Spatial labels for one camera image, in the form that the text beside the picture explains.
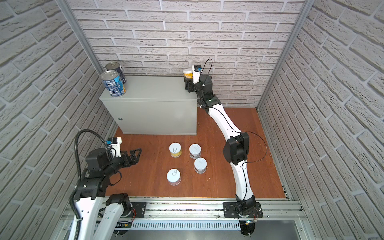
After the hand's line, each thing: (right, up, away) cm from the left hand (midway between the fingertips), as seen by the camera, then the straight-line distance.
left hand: (134, 149), depth 72 cm
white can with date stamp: (+33, -11, +11) cm, 37 cm away
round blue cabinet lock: (-16, +15, +18) cm, 28 cm away
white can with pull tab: (+19, -17, +7) cm, 26 cm away
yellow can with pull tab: (+18, -3, +17) cm, 25 cm away
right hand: (+27, +41, +10) cm, 50 cm away
